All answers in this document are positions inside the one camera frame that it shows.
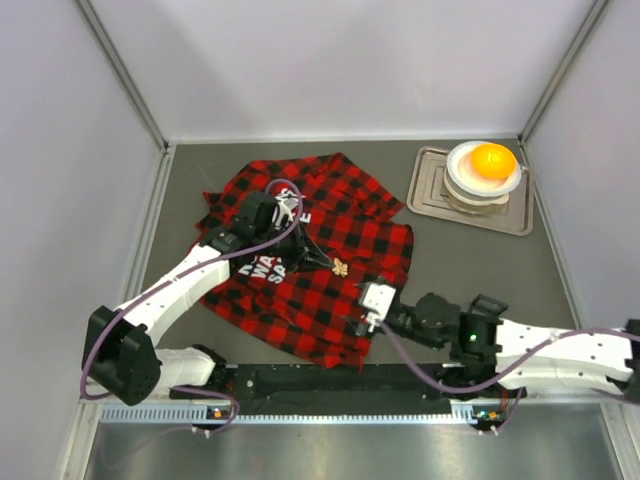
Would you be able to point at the red black plaid shirt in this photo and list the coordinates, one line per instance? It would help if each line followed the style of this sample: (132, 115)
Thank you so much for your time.
(349, 215)

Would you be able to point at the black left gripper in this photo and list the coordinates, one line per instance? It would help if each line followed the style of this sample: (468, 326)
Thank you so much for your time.
(298, 248)

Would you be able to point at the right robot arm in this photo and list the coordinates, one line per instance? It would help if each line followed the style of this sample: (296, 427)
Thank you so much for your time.
(492, 355)

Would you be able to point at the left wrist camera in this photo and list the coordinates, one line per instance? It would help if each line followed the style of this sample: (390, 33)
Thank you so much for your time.
(255, 216)

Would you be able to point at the black metal bracket stand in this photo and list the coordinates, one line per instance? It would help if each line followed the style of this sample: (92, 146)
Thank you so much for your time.
(483, 304)

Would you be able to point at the orange ball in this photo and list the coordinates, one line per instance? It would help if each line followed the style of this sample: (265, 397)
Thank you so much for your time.
(493, 161)

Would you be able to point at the perforated cable duct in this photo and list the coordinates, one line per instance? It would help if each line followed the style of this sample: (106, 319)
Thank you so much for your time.
(207, 414)

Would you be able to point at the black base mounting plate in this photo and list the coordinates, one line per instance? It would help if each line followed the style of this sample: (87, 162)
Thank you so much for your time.
(310, 390)

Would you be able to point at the gold leaf brooch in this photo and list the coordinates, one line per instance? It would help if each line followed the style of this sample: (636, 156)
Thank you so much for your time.
(340, 268)

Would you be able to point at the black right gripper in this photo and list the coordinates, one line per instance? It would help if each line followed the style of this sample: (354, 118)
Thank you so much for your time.
(364, 325)

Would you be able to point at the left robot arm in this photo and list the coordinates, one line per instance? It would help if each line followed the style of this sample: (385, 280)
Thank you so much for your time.
(121, 353)

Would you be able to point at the stack of white paper plates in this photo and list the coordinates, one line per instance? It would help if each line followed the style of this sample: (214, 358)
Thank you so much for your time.
(469, 187)

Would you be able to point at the metal tray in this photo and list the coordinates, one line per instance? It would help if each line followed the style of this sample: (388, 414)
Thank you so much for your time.
(432, 193)

